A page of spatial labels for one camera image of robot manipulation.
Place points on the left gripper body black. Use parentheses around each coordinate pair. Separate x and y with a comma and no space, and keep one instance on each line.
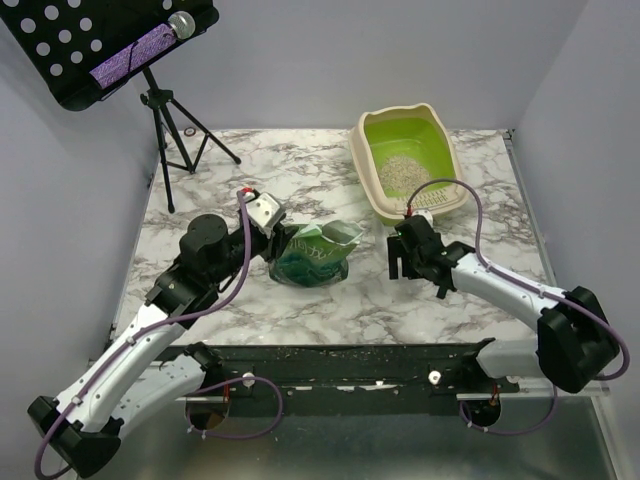
(261,245)

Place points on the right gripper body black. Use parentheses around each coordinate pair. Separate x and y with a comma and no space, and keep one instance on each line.
(401,257)

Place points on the green litter bag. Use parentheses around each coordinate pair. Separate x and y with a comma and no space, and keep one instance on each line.
(317,255)

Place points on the black binder clip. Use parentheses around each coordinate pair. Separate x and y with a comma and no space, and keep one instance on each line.
(443,289)

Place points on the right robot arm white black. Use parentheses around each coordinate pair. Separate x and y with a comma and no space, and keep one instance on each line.
(573,342)

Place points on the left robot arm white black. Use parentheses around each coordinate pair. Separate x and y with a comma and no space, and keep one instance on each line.
(86,423)

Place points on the cat litter pile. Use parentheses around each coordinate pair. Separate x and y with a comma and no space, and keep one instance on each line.
(401,175)

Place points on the green beige litter box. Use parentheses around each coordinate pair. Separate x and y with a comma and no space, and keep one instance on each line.
(415,131)

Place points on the black music stand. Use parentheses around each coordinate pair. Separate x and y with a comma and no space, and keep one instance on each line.
(65,40)

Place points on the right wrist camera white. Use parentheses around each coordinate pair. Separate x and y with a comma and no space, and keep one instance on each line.
(424,213)

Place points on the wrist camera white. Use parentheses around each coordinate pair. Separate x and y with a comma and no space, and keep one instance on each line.
(424,213)
(265,211)

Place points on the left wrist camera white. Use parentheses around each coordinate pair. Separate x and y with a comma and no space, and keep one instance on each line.
(265,211)

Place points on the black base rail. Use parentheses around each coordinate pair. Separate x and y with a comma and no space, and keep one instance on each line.
(350,380)

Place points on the microphone with purple handle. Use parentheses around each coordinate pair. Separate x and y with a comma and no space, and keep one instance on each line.
(180,26)

